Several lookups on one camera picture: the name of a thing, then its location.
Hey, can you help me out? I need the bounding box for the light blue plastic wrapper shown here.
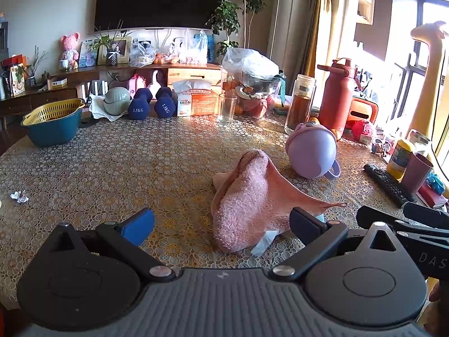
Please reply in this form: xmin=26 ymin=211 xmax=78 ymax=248
xmin=250 ymin=232 xmax=281 ymax=258

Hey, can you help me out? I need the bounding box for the small printed picture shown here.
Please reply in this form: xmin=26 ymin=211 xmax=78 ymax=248
xmin=79 ymin=40 xmax=97 ymax=68

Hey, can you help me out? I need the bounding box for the teal bowl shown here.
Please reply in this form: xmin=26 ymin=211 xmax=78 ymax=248
xmin=23 ymin=107 xmax=83 ymax=147

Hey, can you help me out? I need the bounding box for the orange tissue box holder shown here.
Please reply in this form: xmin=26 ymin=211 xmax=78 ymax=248
xmin=345 ymin=96 xmax=379 ymax=130

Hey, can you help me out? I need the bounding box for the small toy figure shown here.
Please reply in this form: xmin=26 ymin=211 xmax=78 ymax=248
xmin=371 ymin=140 xmax=391 ymax=157

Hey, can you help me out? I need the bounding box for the tall green houseplant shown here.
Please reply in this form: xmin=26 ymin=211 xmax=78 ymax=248
xmin=207 ymin=0 xmax=271 ymax=57

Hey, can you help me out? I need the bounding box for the yellow curtain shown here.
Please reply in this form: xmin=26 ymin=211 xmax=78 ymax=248
xmin=303 ymin=0 xmax=337 ymax=78

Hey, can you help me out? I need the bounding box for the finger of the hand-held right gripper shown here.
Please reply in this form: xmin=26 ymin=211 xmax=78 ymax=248
xmin=356 ymin=205 xmax=449 ymax=242
xmin=403 ymin=202 xmax=449 ymax=227

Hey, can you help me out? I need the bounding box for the beige giraffe figure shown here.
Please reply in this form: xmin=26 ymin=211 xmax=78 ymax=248
xmin=409 ymin=21 xmax=449 ymax=197

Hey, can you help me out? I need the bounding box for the pink fluffy towel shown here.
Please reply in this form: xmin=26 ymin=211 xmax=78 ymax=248
xmin=211 ymin=149 xmax=348 ymax=253

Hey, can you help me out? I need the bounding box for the plastic bag with goods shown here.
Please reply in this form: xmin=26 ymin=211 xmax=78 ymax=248
xmin=130 ymin=40 xmax=155 ymax=67

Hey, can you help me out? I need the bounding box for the steel tin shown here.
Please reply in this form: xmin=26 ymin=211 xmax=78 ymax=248
xmin=407 ymin=129 xmax=431 ymax=155

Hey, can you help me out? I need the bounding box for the black television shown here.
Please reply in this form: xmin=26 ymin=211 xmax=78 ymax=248
xmin=94 ymin=0 xmax=226 ymax=30

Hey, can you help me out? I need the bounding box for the orange and white tissue pack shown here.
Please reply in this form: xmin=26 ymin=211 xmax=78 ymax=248
xmin=172 ymin=79 xmax=220 ymax=117

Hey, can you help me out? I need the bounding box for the red book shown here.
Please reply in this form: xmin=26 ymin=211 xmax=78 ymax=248
xmin=417 ymin=183 xmax=449 ymax=208

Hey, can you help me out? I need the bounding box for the glass tea bottle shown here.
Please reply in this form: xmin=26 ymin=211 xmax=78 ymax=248
xmin=284 ymin=74 xmax=317 ymax=135

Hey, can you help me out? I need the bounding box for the yellow bottle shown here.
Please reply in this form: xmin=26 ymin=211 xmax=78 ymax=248
xmin=387 ymin=138 xmax=416 ymax=182

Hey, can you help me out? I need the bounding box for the red water bottle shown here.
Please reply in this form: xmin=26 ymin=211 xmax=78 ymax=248
xmin=317 ymin=58 xmax=358 ymax=132

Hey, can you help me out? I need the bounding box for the printed calendar book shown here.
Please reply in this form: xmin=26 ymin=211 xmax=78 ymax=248
xmin=10 ymin=64 xmax=27 ymax=97

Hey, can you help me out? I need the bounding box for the white plastic bag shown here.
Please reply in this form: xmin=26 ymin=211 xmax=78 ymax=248
xmin=180 ymin=29 xmax=208 ymax=64

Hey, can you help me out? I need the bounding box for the mauve cup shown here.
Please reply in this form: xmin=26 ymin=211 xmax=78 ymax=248
xmin=401 ymin=152 xmax=434 ymax=197

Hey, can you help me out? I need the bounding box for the pink bag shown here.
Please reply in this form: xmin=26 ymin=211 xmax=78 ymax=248
xmin=127 ymin=74 xmax=146 ymax=95

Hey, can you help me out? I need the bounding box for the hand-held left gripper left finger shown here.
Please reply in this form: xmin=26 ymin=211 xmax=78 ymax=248
xmin=45 ymin=208 xmax=176 ymax=283

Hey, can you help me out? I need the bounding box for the black remote control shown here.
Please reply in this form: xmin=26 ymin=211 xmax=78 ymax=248
xmin=363 ymin=163 xmax=418 ymax=208

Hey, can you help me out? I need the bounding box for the vase with twigs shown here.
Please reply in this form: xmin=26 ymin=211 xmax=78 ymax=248
xmin=28 ymin=45 xmax=48 ymax=88

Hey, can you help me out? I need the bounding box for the standing air conditioner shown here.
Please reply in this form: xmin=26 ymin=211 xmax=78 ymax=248
xmin=268 ymin=0 xmax=321 ymax=88

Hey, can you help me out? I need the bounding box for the pink bear toy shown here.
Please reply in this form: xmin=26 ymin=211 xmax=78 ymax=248
xmin=61 ymin=32 xmax=81 ymax=69

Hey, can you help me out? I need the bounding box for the wooden photo frame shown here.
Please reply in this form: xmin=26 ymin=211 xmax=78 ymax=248
xmin=97 ymin=36 xmax=132 ymax=65

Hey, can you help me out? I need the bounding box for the wooden television cabinet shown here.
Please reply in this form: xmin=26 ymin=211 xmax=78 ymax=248
xmin=0 ymin=62 xmax=225 ymax=120

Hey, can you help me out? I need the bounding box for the lilac mug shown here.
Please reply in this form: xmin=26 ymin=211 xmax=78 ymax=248
xmin=285 ymin=122 xmax=342 ymax=180

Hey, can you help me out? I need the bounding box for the red printed fruit pot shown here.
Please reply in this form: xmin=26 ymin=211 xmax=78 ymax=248
xmin=233 ymin=81 xmax=278 ymax=118

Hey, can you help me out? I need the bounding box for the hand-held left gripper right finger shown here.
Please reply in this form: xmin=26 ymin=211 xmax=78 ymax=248
xmin=270 ymin=207 xmax=402 ymax=283

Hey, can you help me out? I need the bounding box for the clear plastic bag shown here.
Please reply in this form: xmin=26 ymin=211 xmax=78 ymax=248
xmin=222 ymin=47 xmax=281 ymax=81

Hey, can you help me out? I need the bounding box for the blue dumbbell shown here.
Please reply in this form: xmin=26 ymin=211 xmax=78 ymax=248
xmin=128 ymin=88 xmax=153 ymax=120
xmin=154 ymin=86 xmax=178 ymax=117

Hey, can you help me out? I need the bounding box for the white cloth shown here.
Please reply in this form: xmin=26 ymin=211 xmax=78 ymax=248
xmin=89 ymin=93 xmax=136 ymax=123

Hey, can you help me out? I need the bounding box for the yellow strainer basket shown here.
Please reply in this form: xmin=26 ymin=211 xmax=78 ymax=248
xmin=20 ymin=98 xmax=86 ymax=127

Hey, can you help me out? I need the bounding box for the clear drinking glass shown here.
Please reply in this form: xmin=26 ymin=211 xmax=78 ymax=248
xmin=217 ymin=93 xmax=238 ymax=124

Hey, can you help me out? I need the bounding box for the small potted plant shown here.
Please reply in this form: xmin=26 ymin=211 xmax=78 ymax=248
xmin=89 ymin=21 xmax=134 ymax=67

